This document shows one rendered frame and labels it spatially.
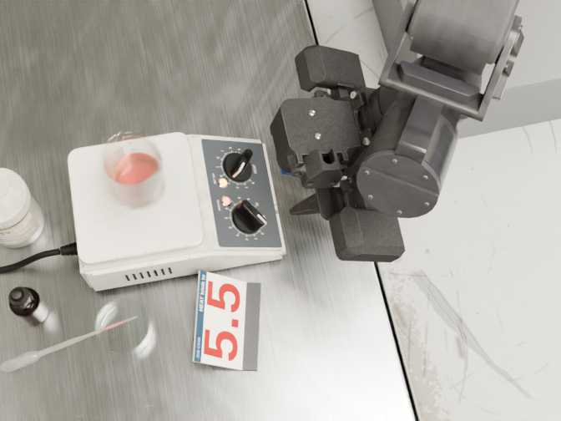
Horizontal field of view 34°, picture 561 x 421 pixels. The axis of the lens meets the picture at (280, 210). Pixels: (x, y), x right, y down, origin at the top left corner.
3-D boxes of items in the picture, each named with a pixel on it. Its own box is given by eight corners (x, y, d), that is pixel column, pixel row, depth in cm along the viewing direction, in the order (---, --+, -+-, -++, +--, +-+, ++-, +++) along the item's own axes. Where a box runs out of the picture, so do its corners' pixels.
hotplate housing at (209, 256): (264, 148, 98) (263, 115, 91) (286, 262, 94) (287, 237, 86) (58, 182, 97) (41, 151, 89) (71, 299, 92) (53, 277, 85)
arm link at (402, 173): (421, -29, 62) (371, 75, 55) (534, 10, 61) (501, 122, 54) (382, 91, 71) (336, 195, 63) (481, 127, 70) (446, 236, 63)
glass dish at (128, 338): (119, 367, 90) (116, 363, 88) (88, 326, 91) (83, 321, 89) (164, 333, 91) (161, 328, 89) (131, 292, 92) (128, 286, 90)
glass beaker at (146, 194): (107, 208, 87) (91, 175, 79) (122, 157, 89) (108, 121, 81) (168, 220, 86) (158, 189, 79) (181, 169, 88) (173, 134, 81)
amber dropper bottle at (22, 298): (53, 317, 92) (37, 299, 85) (27, 332, 91) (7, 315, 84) (41, 291, 92) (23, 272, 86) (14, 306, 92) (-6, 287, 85)
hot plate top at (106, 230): (188, 133, 90) (187, 129, 89) (206, 246, 86) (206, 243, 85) (67, 153, 89) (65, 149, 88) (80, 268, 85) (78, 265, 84)
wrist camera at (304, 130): (367, 82, 70) (300, 68, 66) (391, 167, 67) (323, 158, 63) (320, 119, 74) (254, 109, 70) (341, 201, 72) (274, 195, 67)
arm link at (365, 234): (407, 17, 74) (351, 2, 71) (464, 228, 68) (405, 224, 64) (345, 66, 80) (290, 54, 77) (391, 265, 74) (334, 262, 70)
